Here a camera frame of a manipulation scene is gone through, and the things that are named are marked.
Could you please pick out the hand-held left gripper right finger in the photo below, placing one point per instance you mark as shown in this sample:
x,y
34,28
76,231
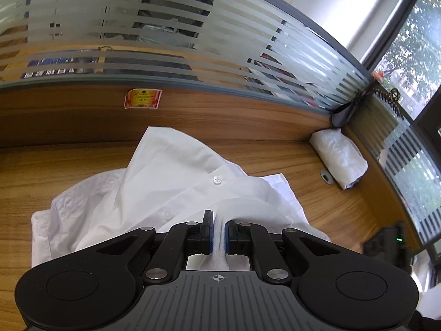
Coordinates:
x,y
227,238

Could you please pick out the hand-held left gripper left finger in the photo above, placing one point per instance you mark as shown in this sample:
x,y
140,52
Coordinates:
x,y
207,236

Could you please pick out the white button-up shirt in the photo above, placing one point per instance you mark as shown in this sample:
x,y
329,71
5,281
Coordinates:
x,y
172,179

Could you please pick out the frosted striped glass partition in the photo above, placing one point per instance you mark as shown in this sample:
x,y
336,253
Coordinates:
x,y
403,165
172,24

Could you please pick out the rolled white cloth bundle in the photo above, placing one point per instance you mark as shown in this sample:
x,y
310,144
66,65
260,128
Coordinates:
x,y
339,155

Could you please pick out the dark grey hanging cloth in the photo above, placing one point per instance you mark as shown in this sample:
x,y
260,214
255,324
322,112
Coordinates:
x,y
342,115

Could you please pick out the red square sticker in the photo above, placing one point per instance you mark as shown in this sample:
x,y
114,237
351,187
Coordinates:
x,y
143,98

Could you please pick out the small orange object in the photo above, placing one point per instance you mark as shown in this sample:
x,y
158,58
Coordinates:
x,y
378,76

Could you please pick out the window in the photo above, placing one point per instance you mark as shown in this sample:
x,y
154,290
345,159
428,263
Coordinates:
x,y
413,51

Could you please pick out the blue printed board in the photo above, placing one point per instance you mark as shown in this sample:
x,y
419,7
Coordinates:
x,y
58,68

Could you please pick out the small grey metal bracket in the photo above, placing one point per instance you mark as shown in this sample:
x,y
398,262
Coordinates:
x,y
326,176

